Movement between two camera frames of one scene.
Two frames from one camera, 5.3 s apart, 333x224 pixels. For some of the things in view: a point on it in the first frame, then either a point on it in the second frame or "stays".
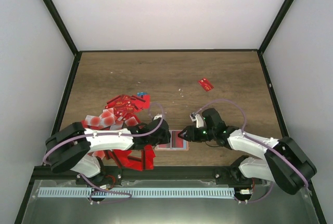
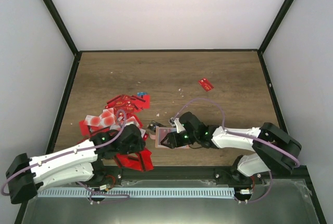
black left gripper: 167,137 to 139,146
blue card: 142,93 stays
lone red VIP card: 205,84 stays
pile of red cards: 123,109 stays
